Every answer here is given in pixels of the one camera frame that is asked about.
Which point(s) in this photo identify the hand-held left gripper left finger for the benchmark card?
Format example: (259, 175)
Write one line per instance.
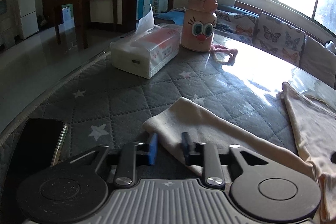
(153, 150)

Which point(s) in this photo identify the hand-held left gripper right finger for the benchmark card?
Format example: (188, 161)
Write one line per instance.
(187, 148)

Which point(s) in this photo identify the cream sweater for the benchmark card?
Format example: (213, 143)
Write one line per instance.
(210, 121)

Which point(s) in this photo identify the grey quilted star table cover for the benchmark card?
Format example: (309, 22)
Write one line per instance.
(105, 98)

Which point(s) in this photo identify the tissue pack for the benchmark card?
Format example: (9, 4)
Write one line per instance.
(147, 56)

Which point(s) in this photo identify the black smartphone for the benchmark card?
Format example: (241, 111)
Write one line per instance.
(39, 140)

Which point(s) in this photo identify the pink cartoon water bottle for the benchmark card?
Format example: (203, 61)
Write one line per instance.
(198, 29)

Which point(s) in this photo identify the blue blanket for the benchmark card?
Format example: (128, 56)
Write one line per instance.
(173, 16)

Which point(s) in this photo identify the wide butterfly print cushion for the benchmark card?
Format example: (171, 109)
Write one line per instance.
(244, 27)

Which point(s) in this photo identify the square butterfly print cushion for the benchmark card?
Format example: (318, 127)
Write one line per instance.
(278, 37)

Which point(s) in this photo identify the dark blue sofa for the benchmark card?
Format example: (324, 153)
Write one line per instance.
(228, 7)

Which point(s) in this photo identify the blue cabinet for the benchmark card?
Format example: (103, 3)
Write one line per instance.
(144, 3)

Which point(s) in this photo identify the plain grey cushion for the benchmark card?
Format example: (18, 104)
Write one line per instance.
(317, 61)

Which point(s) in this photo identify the white refrigerator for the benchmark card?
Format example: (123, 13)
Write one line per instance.
(27, 11)

